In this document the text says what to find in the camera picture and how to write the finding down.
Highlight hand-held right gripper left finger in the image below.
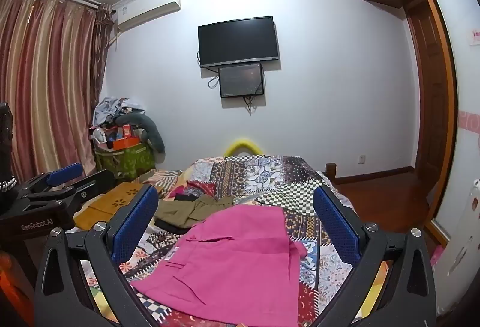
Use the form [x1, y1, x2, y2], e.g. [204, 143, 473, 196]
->
[34, 185, 166, 327]

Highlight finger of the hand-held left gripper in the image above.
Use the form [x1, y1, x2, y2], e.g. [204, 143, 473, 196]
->
[17, 163, 82, 196]
[22, 170, 116, 215]

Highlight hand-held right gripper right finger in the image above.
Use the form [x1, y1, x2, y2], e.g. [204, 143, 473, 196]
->
[313, 185, 437, 327]

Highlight pink pants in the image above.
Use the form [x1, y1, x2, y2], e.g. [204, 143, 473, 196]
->
[129, 205, 308, 326]

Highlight bamboo lap table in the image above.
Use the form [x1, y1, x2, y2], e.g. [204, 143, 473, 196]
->
[73, 182, 151, 230]

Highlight green storage box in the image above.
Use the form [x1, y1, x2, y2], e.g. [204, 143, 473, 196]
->
[94, 141, 156, 180]

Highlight olive green garment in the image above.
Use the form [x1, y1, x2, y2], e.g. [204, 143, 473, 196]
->
[154, 197, 233, 228]

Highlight orange box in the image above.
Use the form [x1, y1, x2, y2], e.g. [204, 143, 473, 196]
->
[112, 136, 141, 151]

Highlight person's orange jacket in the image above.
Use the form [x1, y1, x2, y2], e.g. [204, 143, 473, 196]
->
[0, 252, 38, 327]

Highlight red garment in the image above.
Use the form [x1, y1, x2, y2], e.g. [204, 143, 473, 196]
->
[170, 181, 216, 200]

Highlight grey plush pillow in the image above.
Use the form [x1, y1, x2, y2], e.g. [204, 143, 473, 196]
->
[114, 113, 166, 155]

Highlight patchwork printed blanket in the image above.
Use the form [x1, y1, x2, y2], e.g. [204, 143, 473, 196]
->
[75, 155, 379, 327]

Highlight striped red curtain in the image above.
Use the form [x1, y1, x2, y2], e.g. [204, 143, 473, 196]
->
[0, 0, 115, 181]

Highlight yellow foam arch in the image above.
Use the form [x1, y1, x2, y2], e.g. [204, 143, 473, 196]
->
[224, 139, 263, 156]

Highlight white plastic appliance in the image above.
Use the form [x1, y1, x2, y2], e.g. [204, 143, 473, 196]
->
[431, 177, 480, 316]

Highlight wooden door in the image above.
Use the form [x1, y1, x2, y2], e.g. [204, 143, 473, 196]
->
[403, 0, 456, 223]

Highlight pink sticker strip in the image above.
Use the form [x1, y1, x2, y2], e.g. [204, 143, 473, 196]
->
[458, 110, 480, 131]

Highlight white air conditioner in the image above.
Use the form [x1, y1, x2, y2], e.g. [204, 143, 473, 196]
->
[112, 0, 181, 31]

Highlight white sliding wardrobe door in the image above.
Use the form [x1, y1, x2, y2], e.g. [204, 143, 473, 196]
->
[409, 0, 480, 249]

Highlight small black wall monitor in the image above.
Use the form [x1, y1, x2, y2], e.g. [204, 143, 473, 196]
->
[218, 63, 266, 99]

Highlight black wall television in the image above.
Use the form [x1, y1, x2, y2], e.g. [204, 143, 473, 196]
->
[197, 16, 280, 68]

